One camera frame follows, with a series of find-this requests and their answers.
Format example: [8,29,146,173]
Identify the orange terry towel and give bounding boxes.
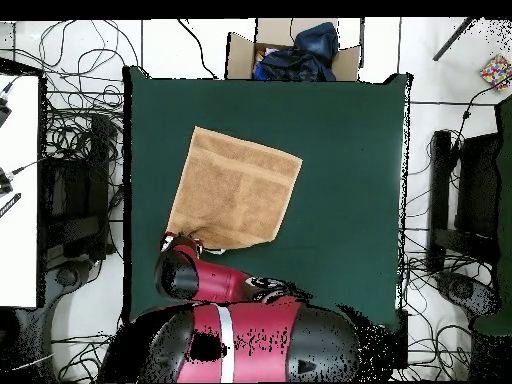
[164,126,304,254]

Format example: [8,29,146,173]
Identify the colourful dotted item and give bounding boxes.
[479,54,512,92]

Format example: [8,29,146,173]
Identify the black equipment stand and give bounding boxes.
[426,129,504,274]
[39,115,118,267]

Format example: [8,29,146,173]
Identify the white side table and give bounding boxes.
[0,73,42,309]

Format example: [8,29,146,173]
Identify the dark green table cloth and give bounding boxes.
[122,66,412,332]

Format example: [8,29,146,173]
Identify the cardboard box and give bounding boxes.
[225,17,364,83]

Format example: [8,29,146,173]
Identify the dark blue clothing pile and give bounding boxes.
[252,21,340,83]

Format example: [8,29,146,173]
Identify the green covered furniture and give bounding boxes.
[471,95,512,337]

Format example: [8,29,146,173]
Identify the grey metal bar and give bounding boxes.
[432,17,478,62]

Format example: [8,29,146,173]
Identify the black cable tangle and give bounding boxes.
[399,79,512,381]
[51,331,113,383]
[7,19,141,261]

